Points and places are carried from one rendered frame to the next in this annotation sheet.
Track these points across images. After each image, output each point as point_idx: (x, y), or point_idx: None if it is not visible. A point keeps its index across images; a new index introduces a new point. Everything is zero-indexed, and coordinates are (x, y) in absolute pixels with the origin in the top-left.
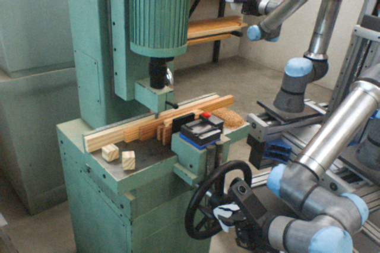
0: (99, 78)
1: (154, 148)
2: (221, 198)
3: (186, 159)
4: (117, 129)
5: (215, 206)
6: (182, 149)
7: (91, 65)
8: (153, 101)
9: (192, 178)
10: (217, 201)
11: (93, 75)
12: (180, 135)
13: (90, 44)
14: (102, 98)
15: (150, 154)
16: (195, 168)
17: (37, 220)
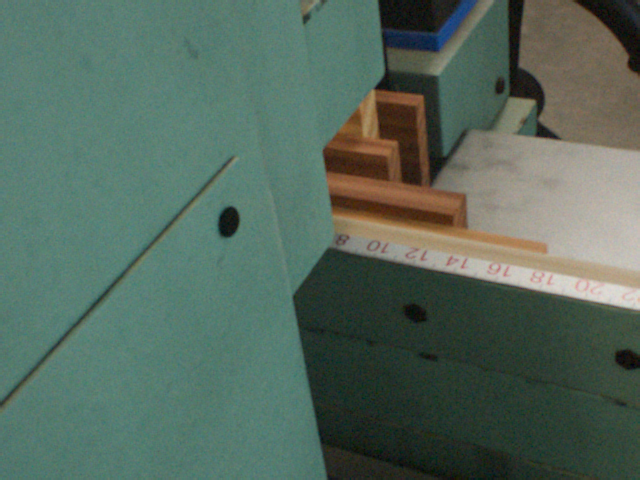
0: (279, 332)
1: (494, 198)
2: (522, 73)
3: (484, 92)
4: (578, 262)
5: (540, 107)
6: (473, 73)
7: (165, 376)
8: (363, 32)
9: (533, 101)
10: (534, 87)
11: (218, 429)
12: (441, 41)
13: (79, 84)
14: (324, 473)
15: (550, 188)
16: (504, 74)
17: None
